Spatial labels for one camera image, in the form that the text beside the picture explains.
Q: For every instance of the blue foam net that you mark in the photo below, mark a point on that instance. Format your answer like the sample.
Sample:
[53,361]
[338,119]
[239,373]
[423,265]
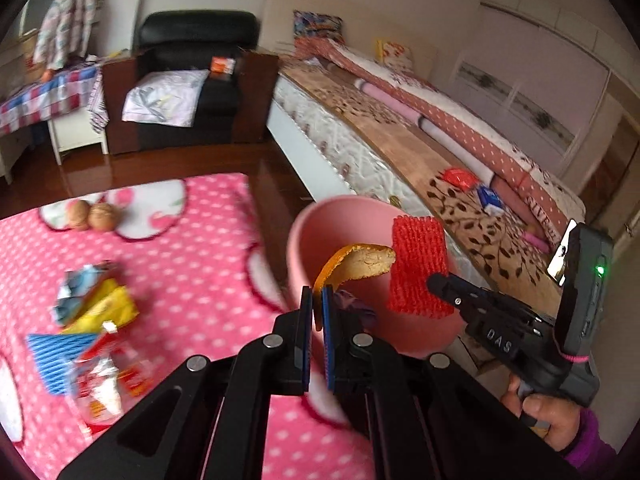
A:
[52,360]

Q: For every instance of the black leather armchair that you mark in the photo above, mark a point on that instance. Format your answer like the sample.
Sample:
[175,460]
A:
[195,27]

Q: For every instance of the small orange box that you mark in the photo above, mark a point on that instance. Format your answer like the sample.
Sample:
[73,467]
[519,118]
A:
[222,66]

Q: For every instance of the person's right forearm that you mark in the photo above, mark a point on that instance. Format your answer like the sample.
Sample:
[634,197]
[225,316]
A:
[590,450]

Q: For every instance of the yellow floral cushion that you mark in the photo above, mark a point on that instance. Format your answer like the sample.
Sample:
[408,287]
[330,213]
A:
[395,55]

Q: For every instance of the orange fruit peel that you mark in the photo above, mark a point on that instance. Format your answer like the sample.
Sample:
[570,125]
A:
[370,262]

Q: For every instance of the small red packet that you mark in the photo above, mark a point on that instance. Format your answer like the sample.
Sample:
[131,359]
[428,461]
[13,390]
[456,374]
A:
[457,179]

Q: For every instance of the red foam net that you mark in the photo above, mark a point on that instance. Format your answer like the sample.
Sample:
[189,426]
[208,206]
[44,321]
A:
[417,260]

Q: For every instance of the pastel puffy jacket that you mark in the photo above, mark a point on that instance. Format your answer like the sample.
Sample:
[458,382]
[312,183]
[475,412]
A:
[67,15]

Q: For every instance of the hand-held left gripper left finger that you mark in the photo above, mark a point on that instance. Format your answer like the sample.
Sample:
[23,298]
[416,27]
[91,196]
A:
[306,320]

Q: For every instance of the pink plastic bin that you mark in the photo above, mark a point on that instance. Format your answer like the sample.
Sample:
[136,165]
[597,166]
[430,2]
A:
[340,232]

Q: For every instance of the clear orange plastic wrapper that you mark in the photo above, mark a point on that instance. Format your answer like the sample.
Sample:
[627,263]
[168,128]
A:
[97,387]

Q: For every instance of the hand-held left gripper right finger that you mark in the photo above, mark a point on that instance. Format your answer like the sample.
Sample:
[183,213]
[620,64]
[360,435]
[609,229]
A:
[328,340]

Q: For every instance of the pink polka dot blanket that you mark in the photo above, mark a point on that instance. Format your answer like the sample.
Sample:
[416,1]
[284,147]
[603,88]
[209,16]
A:
[190,260]

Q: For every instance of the crumpled patterned paper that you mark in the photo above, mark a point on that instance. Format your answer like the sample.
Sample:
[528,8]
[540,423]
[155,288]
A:
[80,287]

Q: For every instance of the white table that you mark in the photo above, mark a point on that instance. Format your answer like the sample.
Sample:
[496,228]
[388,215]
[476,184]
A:
[75,132]

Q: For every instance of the white wardrobe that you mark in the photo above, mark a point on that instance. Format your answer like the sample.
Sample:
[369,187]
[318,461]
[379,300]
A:
[550,60]

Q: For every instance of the yellow foam net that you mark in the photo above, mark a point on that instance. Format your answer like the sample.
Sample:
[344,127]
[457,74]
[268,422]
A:
[112,307]

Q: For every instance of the bed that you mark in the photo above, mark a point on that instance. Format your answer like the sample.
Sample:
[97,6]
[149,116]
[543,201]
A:
[360,135]

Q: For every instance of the colourful patterned pillow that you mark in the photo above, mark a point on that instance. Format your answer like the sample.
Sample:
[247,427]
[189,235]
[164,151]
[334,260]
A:
[317,24]

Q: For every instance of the white floral pillowcase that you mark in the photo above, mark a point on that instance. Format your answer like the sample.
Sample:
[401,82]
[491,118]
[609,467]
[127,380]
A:
[162,97]

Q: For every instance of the person's right hand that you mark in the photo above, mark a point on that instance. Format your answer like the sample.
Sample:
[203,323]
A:
[550,422]

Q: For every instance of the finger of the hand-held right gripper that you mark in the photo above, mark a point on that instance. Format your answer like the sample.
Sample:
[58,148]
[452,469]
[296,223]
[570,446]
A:
[452,290]

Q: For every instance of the small blue box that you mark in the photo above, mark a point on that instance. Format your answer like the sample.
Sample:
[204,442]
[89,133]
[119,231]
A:
[490,199]

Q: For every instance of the red polka dot quilt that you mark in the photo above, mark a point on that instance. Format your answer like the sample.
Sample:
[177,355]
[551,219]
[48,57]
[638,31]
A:
[465,125]

